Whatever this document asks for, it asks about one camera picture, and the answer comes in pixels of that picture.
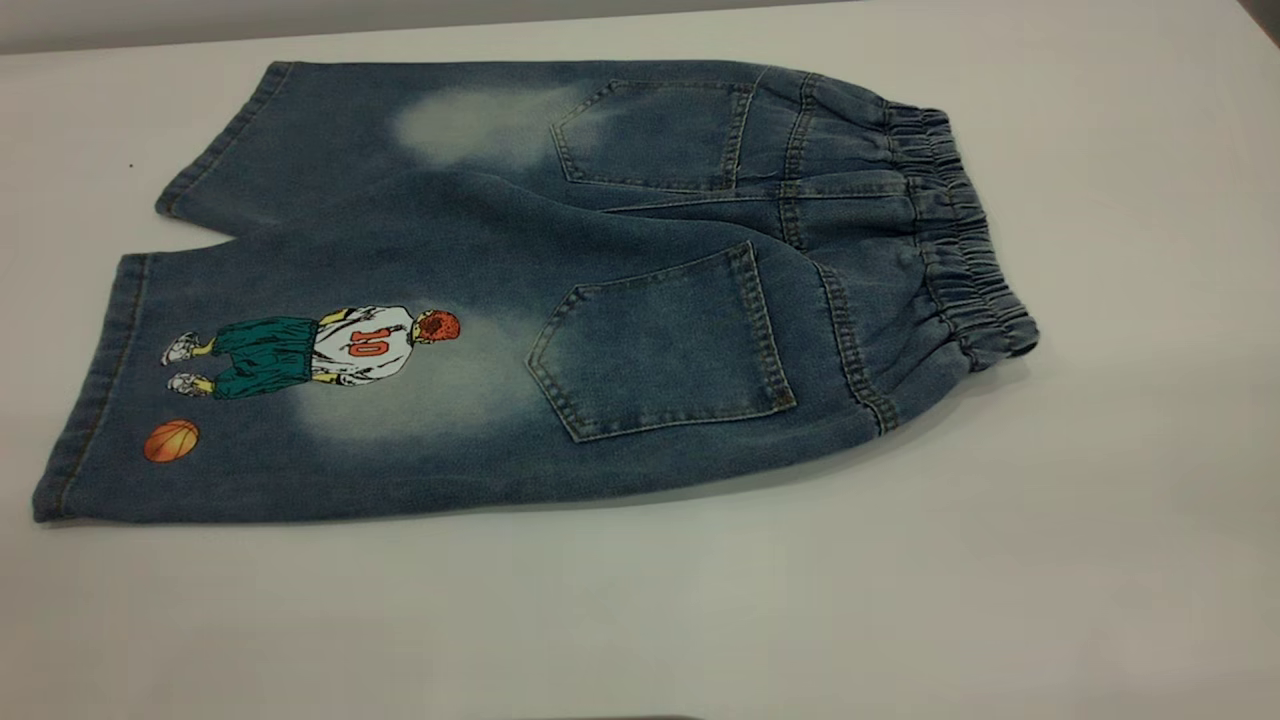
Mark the blue denim shorts basketball print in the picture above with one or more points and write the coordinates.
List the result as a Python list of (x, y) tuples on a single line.
[(520, 260)]

